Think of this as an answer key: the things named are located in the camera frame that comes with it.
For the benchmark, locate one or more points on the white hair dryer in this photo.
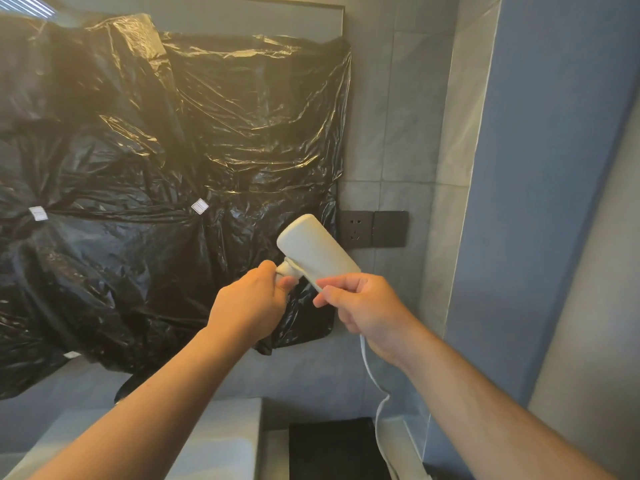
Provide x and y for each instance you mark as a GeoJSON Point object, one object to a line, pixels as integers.
{"type": "Point", "coordinates": [315, 244]}

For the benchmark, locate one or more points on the person's right forearm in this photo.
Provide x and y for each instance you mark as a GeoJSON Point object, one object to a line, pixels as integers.
{"type": "Point", "coordinates": [490, 419]}

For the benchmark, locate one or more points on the person's left hand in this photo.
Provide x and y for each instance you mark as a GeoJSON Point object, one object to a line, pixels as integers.
{"type": "Point", "coordinates": [250, 304]}

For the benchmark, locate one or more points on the black tray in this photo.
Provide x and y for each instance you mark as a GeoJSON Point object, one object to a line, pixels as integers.
{"type": "Point", "coordinates": [330, 452]}

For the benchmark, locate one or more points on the black plastic sheet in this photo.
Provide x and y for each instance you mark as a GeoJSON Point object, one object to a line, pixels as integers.
{"type": "Point", "coordinates": [150, 144]}

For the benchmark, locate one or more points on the white tape piece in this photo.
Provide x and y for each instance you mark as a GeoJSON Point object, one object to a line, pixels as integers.
{"type": "Point", "coordinates": [71, 354]}
{"type": "Point", "coordinates": [199, 206]}
{"type": "Point", "coordinates": [37, 213]}

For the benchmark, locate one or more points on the white shower curtain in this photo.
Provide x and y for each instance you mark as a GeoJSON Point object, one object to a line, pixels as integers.
{"type": "Point", "coordinates": [600, 369]}

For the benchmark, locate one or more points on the person's right hand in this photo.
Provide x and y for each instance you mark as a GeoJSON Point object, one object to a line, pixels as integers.
{"type": "Point", "coordinates": [375, 314]}

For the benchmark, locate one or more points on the person's left forearm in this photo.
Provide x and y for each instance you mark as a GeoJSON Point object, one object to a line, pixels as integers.
{"type": "Point", "coordinates": [150, 414]}

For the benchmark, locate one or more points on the grey wall power socket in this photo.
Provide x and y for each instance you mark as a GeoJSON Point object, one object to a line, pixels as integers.
{"type": "Point", "coordinates": [356, 228]}

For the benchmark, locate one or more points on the white sink basin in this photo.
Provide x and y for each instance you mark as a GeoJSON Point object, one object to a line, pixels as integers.
{"type": "Point", "coordinates": [230, 444]}

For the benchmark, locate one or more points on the wall mirror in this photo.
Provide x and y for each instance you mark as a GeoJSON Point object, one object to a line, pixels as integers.
{"type": "Point", "coordinates": [225, 19]}

